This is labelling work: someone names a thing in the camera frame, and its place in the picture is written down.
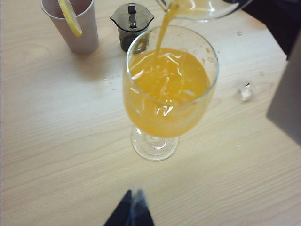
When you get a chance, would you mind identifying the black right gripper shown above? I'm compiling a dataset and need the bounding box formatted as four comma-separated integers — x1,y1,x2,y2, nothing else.
241,0,301,58

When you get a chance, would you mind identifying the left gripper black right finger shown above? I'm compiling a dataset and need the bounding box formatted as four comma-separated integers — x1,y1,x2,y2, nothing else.
135,189,156,226

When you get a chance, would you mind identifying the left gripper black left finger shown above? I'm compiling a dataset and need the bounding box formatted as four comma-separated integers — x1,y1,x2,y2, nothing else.
103,189,136,226

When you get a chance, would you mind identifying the clear orange juice measuring cup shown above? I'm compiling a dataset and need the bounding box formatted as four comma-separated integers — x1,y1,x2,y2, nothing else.
154,0,254,23

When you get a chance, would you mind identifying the smoky grey measuring cup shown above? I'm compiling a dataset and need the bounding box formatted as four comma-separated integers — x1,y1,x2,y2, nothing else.
110,3,155,53

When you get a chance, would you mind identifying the white paper cup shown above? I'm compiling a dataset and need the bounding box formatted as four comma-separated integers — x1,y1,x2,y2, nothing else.
41,0,100,55

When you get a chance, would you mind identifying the clear ice cube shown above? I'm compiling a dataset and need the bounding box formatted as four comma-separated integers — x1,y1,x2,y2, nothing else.
237,80,256,102

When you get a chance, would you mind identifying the large clear wine glass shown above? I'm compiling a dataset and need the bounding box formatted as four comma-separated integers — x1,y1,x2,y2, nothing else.
122,24,220,162

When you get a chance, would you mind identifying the yellow lemon slice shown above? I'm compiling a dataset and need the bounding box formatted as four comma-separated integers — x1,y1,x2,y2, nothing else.
58,0,83,38

